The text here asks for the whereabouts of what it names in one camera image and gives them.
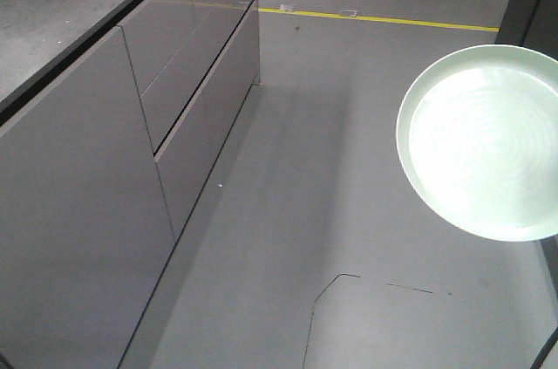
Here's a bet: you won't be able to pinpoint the light green round plate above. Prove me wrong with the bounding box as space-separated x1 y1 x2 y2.
396 44 557 242

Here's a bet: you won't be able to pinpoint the grey island cabinet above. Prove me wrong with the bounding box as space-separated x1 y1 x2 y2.
1 0 259 368

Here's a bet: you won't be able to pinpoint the dark tall cabinet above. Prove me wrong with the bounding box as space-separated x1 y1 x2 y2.
495 0 557 58

